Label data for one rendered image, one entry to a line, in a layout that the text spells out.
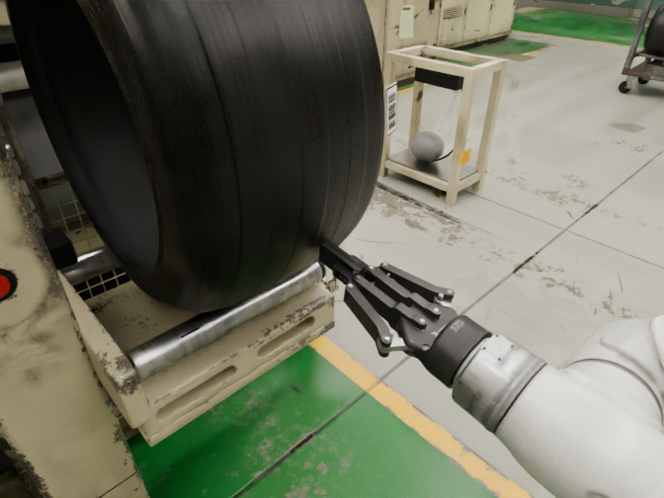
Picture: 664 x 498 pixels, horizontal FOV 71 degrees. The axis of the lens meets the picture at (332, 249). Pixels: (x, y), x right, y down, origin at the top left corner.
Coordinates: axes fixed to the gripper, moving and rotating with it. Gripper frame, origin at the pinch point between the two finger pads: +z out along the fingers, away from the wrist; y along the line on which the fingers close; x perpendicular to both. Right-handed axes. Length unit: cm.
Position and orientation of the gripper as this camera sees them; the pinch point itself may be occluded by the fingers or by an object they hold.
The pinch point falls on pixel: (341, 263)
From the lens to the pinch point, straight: 61.0
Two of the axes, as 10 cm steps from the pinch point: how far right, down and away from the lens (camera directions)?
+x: -0.8, 7.7, 6.3
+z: -6.8, -5.1, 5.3
